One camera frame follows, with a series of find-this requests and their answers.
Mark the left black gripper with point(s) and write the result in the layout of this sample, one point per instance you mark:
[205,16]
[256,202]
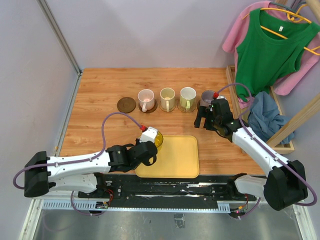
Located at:
[137,142]

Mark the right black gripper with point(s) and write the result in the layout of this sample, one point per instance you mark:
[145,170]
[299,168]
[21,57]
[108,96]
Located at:
[202,113]

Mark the purple black cup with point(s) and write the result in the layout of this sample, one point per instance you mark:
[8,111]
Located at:
[206,98]

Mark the white cream cup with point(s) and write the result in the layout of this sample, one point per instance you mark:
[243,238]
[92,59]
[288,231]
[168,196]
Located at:
[187,97]

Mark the woven coaster front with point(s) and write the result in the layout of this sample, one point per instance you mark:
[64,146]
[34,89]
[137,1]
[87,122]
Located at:
[186,110]

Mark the woven coaster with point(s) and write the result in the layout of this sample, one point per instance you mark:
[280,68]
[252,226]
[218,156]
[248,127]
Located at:
[186,110]
[167,106]

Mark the yellow black cup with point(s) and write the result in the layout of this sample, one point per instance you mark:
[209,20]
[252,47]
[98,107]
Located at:
[159,139]

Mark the beige cup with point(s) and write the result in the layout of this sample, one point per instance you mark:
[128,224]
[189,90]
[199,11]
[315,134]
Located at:
[167,94]

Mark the woven coaster back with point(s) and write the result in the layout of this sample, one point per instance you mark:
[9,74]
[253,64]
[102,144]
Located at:
[167,106]

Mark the dark brown coaster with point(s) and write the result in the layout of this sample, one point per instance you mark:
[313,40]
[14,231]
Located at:
[198,104]
[150,110]
[126,105]

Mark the pink cup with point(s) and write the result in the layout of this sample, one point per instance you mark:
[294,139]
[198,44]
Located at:
[146,99]

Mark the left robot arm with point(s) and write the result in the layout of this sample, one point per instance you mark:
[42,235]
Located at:
[80,173]

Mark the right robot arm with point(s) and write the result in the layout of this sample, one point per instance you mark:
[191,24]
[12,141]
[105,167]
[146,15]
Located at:
[285,181]

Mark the yellow plastic tray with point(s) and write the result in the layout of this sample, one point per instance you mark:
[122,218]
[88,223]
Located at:
[177,158]

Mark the blue cloth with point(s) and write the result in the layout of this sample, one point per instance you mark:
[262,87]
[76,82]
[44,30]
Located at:
[264,116]

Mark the green tank top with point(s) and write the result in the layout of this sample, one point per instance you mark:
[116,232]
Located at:
[272,49]

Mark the pink t-shirt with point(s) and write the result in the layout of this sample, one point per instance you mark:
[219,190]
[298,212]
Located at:
[284,85]

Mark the yellow hanger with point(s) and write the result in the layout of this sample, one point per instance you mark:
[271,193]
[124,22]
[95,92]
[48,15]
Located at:
[293,17]

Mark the grey hanger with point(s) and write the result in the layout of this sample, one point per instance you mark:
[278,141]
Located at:
[290,5]

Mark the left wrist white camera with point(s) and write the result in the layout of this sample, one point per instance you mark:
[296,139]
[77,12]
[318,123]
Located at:
[149,135]

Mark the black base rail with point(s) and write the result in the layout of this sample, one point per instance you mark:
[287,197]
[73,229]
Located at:
[130,191]

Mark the wooden rack frame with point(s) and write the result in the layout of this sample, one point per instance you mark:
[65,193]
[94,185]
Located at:
[308,111]

